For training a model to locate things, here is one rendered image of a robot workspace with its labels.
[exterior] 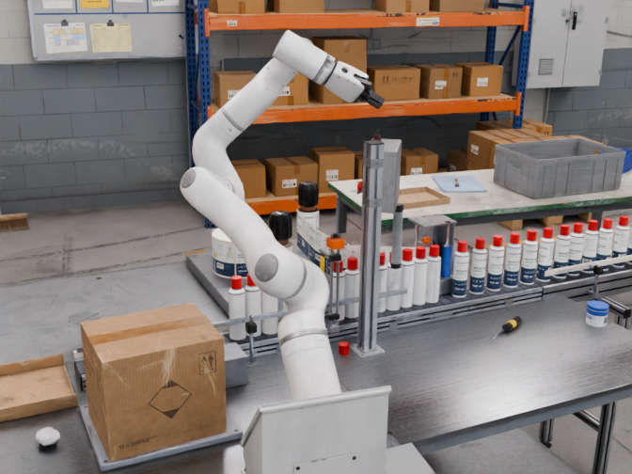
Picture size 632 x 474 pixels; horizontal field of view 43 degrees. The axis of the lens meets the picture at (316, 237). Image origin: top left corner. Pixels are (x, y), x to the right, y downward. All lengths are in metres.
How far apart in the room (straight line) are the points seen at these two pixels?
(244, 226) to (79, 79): 4.81
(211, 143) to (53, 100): 4.59
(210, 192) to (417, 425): 0.83
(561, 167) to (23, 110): 4.24
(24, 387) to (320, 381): 0.96
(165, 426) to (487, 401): 0.90
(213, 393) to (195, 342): 0.15
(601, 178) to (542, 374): 2.30
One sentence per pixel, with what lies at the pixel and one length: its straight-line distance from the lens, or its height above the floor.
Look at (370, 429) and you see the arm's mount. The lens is 1.82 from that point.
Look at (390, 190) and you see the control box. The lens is 2.38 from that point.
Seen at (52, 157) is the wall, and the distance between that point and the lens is 6.91.
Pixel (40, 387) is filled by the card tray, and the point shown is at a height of 0.83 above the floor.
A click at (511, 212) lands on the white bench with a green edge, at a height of 0.78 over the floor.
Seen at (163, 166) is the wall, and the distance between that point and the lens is 7.00.
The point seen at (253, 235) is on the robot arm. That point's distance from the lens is 2.06.
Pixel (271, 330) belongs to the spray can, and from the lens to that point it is 2.53.
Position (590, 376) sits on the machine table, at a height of 0.83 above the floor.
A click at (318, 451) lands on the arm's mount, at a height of 0.99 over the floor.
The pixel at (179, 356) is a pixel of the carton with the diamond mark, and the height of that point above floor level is 1.09.
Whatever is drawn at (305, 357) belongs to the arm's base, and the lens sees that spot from 1.89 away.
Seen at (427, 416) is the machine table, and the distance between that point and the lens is 2.25.
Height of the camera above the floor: 2.00
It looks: 19 degrees down
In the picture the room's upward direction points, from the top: 1 degrees clockwise
